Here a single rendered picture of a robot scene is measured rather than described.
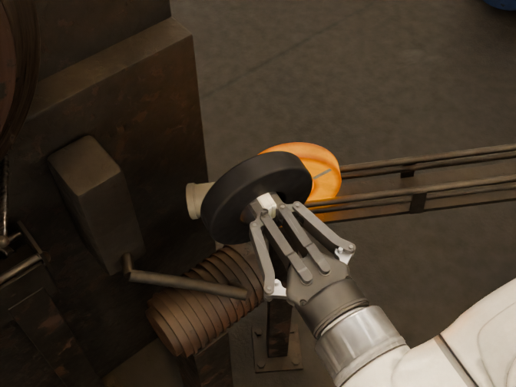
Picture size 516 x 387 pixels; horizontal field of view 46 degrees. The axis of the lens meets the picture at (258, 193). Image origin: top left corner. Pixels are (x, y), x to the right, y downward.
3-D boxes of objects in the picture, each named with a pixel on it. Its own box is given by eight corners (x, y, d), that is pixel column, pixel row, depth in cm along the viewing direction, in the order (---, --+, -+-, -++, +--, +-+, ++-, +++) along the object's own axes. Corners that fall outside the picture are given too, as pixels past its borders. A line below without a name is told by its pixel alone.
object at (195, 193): (192, 197, 104) (185, 176, 99) (244, 190, 103) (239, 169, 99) (193, 226, 100) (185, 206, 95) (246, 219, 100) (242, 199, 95)
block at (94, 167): (78, 239, 107) (39, 152, 88) (117, 216, 111) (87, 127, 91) (110, 280, 103) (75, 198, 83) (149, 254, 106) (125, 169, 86)
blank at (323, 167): (282, 210, 107) (283, 226, 105) (223, 172, 97) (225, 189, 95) (356, 172, 100) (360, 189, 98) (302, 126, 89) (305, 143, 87)
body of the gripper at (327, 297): (309, 352, 71) (270, 288, 75) (368, 319, 73) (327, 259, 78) (316, 329, 64) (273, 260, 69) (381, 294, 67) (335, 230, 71)
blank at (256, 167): (189, 184, 73) (200, 206, 71) (301, 131, 76) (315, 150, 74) (207, 242, 86) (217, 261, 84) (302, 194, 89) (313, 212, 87)
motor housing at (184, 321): (170, 391, 147) (134, 291, 104) (240, 337, 156) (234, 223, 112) (202, 434, 141) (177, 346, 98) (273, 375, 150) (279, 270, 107)
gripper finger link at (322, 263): (322, 274, 70) (332, 269, 70) (276, 202, 75) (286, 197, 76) (318, 288, 73) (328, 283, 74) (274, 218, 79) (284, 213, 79)
